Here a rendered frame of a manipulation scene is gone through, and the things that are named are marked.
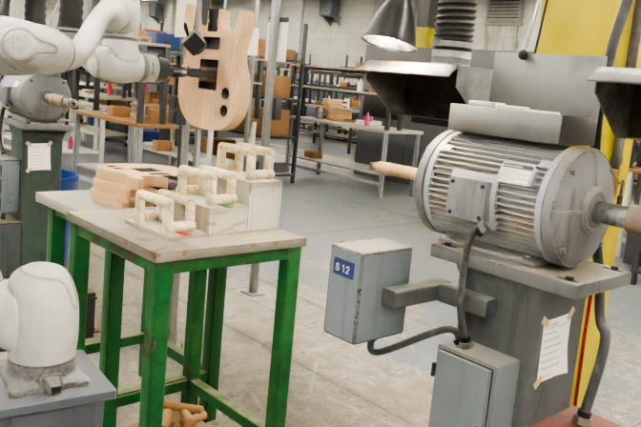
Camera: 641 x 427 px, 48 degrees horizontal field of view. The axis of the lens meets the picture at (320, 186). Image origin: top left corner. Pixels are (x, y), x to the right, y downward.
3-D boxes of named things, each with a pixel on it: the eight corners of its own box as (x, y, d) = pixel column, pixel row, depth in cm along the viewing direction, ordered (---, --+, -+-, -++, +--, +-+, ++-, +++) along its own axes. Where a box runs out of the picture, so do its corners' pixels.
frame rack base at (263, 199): (279, 229, 256) (283, 181, 254) (246, 233, 245) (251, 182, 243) (231, 213, 275) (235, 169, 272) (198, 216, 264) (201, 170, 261)
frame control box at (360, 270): (465, 376, 156) (481, 259, 153) (400, 398, 142) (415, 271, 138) (382, 339, 174) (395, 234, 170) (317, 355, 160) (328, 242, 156)
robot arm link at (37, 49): (78, 26, 169) (21, 20, 170) (45, 15, 151) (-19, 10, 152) (74, 82, 171) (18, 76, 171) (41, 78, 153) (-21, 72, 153)
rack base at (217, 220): (247, 232, 246) (249, 205, 244) (208, 236, 234) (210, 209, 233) (198, 216, 264) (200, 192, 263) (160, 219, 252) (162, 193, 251)
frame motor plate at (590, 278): (630, 285, 155) (633, 268, 155) (574, 300, 139) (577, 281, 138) (490, 247, 181) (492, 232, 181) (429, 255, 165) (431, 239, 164)
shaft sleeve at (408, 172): (435, 185, 180) (438, 172, 180) (427, 183, 178) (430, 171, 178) (382, 173, 193) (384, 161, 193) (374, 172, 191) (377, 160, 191)
